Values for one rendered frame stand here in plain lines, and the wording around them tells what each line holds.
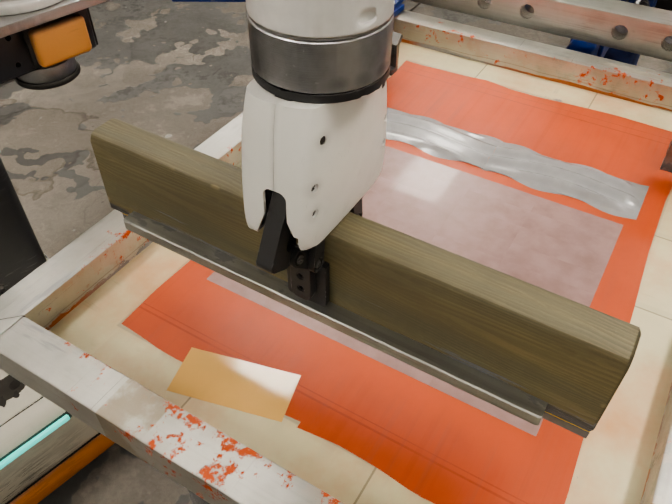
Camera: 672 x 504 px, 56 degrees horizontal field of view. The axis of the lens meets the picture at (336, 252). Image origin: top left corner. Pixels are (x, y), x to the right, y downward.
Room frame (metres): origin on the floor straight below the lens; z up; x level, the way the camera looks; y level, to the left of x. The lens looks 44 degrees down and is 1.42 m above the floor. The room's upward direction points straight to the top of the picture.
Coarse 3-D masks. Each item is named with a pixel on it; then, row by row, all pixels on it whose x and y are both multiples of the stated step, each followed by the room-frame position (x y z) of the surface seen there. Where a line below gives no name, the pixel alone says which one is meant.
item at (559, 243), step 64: (576, 128) 0.71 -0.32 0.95; (640, 128) 0.71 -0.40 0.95; (512, 192) 0.58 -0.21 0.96; (512, 256) 0.47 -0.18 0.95; (576, 256) 0.47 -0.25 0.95; (640, 256) 0.47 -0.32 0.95; (384, 384) 0.31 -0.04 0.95; (448, 384) 0.31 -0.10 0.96; (384, 448) 0.25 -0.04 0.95; (448, 448) 0.25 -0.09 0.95; (512, 448) 0.25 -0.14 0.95; (576, 448) 0.25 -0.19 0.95
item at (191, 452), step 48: (432, 48) 0.94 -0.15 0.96; (480, 48) 0.90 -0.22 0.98; (528, 48) 0.87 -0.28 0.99; (624, 96) 0.79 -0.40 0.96; (240, 144) 0.63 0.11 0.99; (96, 240) 0.46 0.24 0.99; (144, 240) 0.49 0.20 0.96; (48, 288) 0.39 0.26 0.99; (96, 288) 0.43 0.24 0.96; (0, 336) 0.34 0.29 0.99; (48, 336) 0.34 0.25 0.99; (48, 384) 0.29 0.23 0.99; (96, 384) 0.29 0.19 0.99; (144, 432) 0.25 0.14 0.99; (192, 432) 0.25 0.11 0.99; (192, 480) 0.22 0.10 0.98; (240, 480) 0.21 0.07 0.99; (288, 480) 0.21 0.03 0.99
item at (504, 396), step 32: (128, 224) 0.38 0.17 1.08; (160, 224) 0.38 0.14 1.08; (192, 256) 0.35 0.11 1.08; (224, 256) 0.34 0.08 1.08; (256, 288) 0.32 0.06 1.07; (288, 288) 0.31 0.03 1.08; (320, 320) 0.29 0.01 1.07; (352, 320) 0.28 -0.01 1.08; (384, 352) 0.26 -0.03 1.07; (416, 352) 0.26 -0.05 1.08; (480, 384) 0.23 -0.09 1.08
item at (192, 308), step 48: (432, 96) 0.79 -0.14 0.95; (480, 96) 0.79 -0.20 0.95; (528, 96) 0.79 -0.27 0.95; (384, 192) 0.58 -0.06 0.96; (432, 192) 0.58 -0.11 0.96; (192, 288) 0.43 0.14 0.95; (240, 288) 0.43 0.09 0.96; (144, 336) 0.37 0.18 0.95; (192, 336) 0.37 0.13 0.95; (240, 336) 0.37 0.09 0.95; (288, 336) 0.37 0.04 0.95; (336, 336) 0.37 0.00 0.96
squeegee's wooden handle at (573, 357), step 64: (128, 128) 0.42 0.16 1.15; (128, 192) 0.40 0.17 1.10; (192, 192) 0.36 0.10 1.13; (256, 256) 0.33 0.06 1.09; (384, 256) 0.28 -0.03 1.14; (448, 256) 0.28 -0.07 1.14; (384, 320) 0.28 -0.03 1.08; (448, 320) 0.26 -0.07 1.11; (512, 320) 0.24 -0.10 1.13; (576, 320) 0.23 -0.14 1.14; (512, 384) 0.23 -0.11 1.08; (576, 384) 0.21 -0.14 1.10
